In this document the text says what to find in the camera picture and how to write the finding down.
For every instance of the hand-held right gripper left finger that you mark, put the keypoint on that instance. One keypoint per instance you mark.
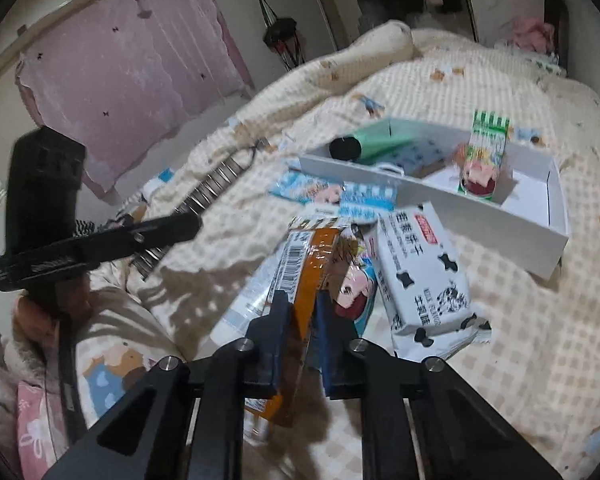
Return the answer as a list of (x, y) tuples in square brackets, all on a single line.
[(272, 355)]

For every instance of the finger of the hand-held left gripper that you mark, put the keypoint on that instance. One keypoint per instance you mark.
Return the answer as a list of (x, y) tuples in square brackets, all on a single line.
[(150, 237)]

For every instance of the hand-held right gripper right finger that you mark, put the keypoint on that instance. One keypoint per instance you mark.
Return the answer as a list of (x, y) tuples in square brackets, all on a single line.
[(327, 350)]

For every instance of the dark transparent hair claw clip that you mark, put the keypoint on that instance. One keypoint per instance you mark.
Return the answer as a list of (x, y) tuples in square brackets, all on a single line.
[(205, 192)]

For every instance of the orange snack packet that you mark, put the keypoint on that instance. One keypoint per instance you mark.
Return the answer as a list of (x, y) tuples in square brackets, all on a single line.
[(312, 270)]

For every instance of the white cardboard box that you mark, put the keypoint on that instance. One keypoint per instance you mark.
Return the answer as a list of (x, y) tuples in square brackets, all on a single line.
[(480, 230)]

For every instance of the green cream tube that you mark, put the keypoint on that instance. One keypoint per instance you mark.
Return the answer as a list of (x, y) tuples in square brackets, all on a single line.
[(380, 142)]

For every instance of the silver patterned phone case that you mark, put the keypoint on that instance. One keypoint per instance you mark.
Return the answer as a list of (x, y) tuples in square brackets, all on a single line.
[(420, 155)]

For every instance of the person's left forearm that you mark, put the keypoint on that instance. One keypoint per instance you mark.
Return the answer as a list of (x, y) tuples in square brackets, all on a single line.
[(0, 365)]

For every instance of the person's left hand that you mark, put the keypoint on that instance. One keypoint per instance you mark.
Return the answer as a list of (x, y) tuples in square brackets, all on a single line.
[(32, 322)]

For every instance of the blue striped snack packet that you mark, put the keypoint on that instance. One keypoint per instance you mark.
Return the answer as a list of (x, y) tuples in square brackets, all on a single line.
[(305, 187), (352, 290), (370, 200), (250, 295)]

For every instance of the white cow print biscuit packet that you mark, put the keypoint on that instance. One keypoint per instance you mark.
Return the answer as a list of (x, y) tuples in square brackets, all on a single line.
[(420, 270)]

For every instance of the pink curtain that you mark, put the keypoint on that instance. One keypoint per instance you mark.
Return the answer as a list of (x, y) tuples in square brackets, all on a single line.
[(130, 70)]

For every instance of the checkered bear print blanket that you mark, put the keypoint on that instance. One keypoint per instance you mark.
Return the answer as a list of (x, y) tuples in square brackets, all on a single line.
[(530, 335)]

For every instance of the pink floral cloth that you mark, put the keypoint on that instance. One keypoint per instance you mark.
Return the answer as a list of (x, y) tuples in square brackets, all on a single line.
[(35, 425)]

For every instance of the black hanging bag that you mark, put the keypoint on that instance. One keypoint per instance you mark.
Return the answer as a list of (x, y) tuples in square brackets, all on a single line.
[(282, 40)]

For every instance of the green striped snack packet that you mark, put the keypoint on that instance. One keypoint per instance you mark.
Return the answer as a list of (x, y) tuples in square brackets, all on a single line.
[(482, 160)]

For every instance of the white printed cloth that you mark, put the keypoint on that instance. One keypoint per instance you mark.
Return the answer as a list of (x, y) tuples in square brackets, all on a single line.
[(545, 62)]

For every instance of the white curtain rail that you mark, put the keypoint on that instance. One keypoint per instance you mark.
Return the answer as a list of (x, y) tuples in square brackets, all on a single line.
[(55, 22)]

